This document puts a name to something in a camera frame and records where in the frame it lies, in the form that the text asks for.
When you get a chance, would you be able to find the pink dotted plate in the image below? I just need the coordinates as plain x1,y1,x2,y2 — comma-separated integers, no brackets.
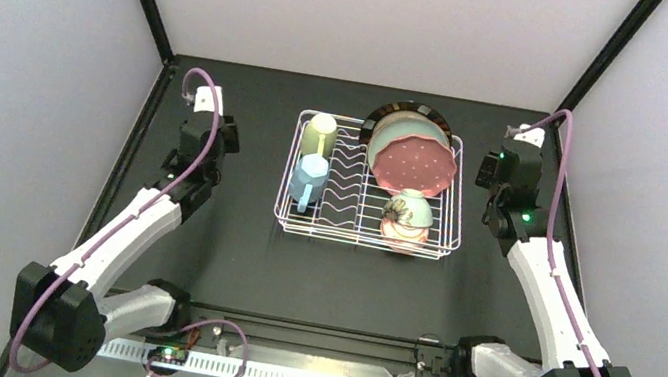
371,134,458,198

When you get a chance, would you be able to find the green glazed small bowl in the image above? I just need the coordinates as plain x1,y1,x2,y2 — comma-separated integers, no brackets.
381,188,434,229

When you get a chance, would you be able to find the black striped rim dinner plate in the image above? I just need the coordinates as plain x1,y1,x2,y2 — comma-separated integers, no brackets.
358,101,453,146

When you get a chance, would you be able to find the green flower plate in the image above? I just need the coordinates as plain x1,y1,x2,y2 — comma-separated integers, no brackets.
366,119,446,169

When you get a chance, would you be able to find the orange floral small bowl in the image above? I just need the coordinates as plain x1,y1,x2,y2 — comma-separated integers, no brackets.
379,219,430,255

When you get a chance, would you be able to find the light blue mug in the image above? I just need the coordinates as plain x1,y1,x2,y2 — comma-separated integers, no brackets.
287,153,330,214

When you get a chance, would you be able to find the cream mug green handle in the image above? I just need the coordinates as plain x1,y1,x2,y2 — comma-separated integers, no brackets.
299,112,338,159

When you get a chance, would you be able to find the white wire dish rack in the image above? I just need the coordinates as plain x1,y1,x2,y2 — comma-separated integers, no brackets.
273,109,464,260

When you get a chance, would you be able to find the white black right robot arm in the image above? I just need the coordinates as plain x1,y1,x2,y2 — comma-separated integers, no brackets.
444,140,631,377

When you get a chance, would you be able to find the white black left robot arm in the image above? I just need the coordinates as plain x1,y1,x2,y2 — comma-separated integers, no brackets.
10,112,240,372

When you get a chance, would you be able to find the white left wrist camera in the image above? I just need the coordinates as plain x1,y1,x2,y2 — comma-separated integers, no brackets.
193,85,224,116

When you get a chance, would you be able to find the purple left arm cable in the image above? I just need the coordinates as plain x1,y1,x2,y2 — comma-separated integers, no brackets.
4,44,293,377

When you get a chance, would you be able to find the black frame post right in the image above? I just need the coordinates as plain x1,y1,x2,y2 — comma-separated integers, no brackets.
558,0,664,112

